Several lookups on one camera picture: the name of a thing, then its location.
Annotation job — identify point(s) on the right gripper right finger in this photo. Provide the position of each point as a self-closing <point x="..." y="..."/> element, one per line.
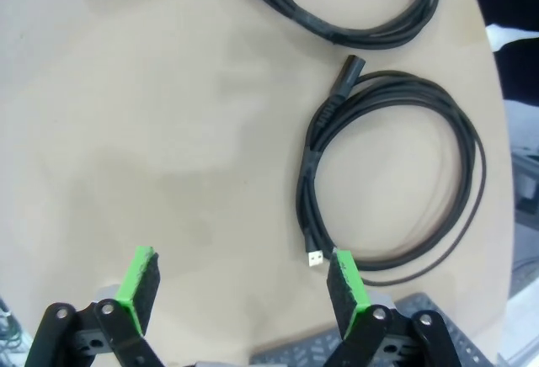
<point x="358" y="312"/>

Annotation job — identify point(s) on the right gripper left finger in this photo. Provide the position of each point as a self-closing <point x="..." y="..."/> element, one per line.
<point x="126" y="312"/>

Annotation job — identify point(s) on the grey plastic lattice basket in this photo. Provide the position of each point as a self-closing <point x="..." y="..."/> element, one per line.
<point x="473" y="337"/>

